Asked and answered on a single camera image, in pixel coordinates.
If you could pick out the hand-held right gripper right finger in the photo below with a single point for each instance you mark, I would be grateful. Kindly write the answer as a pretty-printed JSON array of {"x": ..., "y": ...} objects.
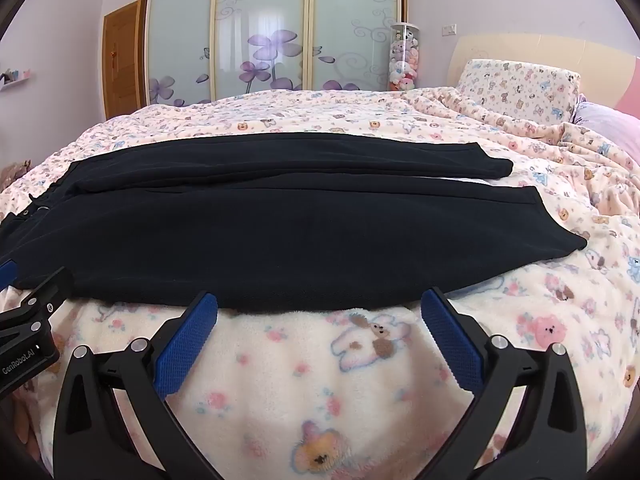
[{"x": 451, "y": 345}]

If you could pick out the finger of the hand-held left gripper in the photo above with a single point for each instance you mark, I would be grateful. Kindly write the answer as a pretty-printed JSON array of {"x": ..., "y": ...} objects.
[
  {"x": 42, "y": 302},
  {"x": 7, "y": 272}
]

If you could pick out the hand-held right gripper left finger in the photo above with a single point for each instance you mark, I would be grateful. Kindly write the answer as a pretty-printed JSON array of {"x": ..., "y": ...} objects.
[{"x": 184, "y": 347}]

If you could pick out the black pants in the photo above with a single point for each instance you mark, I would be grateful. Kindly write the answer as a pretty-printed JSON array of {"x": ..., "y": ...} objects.
[{"x": 300, "y": 235}]

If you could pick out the brown plush toy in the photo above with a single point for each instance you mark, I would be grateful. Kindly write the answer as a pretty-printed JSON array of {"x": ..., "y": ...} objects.
[{"x": 12, "y": 172}]

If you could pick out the wooden door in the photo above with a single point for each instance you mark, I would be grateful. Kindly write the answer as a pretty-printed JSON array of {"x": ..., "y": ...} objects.
[{"x": 121, "y": 60}]

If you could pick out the printed bear pillow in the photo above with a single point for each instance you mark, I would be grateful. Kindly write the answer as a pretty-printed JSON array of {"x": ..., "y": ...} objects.
[{"x": 520, "y": 87}]

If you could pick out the light purple pillow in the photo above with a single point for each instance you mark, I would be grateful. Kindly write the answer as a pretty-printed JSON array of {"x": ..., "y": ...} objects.
[{"x": 607, "y": 122}]

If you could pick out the clear tube of plush toys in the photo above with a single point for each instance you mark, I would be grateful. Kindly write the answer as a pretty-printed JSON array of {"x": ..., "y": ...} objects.
[{"x": 404, "y": 60}]

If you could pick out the cream and pink headboard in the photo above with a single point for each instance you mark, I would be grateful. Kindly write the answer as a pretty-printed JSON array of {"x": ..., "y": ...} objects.
[{"x": 500, "y": 49}]

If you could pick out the purple floral curtain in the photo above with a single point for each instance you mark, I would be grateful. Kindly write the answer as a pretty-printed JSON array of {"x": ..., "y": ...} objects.
[{"x": 260, "y": 25}]

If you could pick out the white wall shelf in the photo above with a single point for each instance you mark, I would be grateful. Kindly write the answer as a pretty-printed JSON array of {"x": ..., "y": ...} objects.
[{"x": 17, "y": 80}]

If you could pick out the white wall switch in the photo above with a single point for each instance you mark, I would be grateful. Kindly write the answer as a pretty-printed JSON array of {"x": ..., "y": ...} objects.
[{"x": 450, "y": 30}]

